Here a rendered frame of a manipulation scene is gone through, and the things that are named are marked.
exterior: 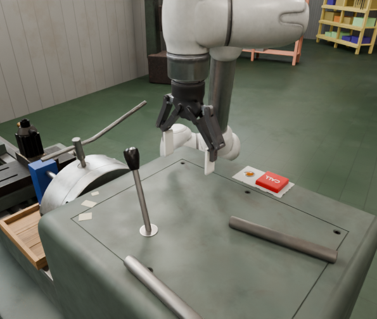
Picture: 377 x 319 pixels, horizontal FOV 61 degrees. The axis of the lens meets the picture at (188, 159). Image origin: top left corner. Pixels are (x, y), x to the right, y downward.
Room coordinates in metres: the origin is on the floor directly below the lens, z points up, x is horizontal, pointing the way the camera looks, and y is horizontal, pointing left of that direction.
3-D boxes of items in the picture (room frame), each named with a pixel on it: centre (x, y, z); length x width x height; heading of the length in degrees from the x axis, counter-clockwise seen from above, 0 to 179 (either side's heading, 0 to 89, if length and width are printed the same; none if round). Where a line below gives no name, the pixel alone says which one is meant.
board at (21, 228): (0.96, 0.48, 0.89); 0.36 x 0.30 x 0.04; 138
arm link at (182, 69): (0.69, 0.00, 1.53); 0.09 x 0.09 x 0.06
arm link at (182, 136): (1.42, 0.05, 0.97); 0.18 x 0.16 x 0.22; 92
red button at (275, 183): (0.65, -0.21, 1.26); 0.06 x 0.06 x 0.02; 48
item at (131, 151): (0.55, 0.11, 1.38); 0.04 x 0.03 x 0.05; 48
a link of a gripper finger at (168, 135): (0.74, 0.05, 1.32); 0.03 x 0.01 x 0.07; 138
